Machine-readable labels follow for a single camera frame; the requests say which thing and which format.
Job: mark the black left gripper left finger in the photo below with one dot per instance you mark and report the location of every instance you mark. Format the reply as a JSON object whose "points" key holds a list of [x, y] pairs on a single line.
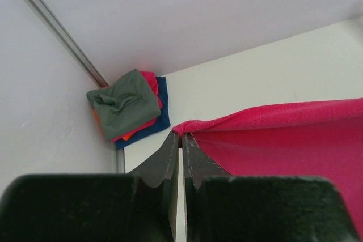
{"points": [[137, 206]]}

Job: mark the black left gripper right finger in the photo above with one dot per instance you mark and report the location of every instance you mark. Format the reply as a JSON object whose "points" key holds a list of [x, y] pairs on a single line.
{"points": [[222, 207]]}

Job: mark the crimson pink t shirt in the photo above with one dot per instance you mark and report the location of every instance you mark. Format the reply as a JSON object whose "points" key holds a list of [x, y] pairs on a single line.
{"points": [[317, 138]]}

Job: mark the folded orange t shirt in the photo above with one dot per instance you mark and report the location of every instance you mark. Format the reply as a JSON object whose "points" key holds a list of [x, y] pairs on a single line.
{"points": [[125, 137]]}

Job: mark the folded navy blue t shirt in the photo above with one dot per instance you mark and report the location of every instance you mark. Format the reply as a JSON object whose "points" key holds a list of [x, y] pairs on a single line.
{"points": [[162, 122]]}

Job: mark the folded red t shirt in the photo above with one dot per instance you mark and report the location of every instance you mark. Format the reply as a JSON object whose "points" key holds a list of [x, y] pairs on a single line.
{"points": [[152, 82]]}

